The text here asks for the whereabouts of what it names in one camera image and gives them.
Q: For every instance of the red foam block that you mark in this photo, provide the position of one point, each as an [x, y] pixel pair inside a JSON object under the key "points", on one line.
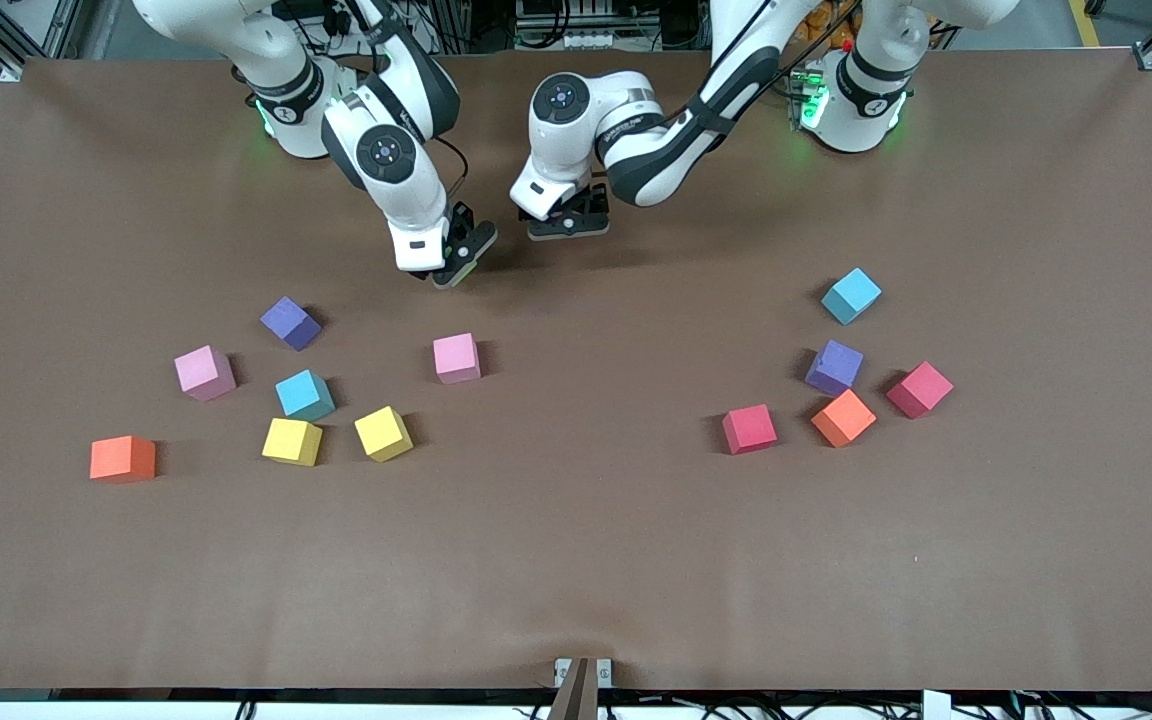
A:
{"points": [[748, 428], [920, 389]]}

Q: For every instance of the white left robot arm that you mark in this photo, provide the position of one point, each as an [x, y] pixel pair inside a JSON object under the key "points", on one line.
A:
{"points": [[596, 130]]}

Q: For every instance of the yellow foam block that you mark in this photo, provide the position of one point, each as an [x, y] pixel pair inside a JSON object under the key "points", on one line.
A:
{"points": [[289, 440], [382, 432]]}

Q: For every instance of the pink foam block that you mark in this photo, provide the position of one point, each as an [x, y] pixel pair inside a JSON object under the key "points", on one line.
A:
{"points": [[456, 357], [202, 370]]}

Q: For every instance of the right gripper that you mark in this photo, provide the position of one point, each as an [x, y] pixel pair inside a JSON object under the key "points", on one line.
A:
{"points": [[461, 226]]}

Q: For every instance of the small white power strip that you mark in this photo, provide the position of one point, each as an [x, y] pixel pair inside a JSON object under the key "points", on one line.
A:
{"points": [[588, 40]]}

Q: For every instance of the purple foam block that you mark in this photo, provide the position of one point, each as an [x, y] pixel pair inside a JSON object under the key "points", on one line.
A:
{"points": [[833, 366], [288, 320]]}

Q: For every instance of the white table edge rail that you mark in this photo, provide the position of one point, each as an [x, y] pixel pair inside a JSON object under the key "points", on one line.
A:
{"points": [[136, 712]]}

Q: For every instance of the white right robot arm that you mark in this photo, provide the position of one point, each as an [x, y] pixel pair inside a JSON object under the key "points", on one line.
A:
{"points": [[406, 195]]}

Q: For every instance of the orange foam block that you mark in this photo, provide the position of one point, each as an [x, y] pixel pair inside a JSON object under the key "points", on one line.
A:
{"points": [[121, 458], [843, 417]]}

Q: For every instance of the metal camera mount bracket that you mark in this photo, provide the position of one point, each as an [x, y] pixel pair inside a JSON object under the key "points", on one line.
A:
{"points": [[583, 690]]}

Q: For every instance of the black equipment rack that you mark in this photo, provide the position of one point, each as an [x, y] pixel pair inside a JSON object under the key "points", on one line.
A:
{"points": [[576, 12]]}

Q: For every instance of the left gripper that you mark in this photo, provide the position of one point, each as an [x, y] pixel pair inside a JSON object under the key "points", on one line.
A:
{"points": [[587, 204]]}

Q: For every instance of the green foam block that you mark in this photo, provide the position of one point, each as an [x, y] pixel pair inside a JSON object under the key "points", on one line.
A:
{"points": [[458, 278]]}

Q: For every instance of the bag of orange fruit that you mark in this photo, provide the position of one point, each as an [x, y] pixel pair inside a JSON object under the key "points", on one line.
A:
{"points": [[826, 25]]}

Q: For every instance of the cyan foam block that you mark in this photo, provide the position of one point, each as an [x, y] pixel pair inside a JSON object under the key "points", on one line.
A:
{"points": [[850, 295], [302, 393]]}

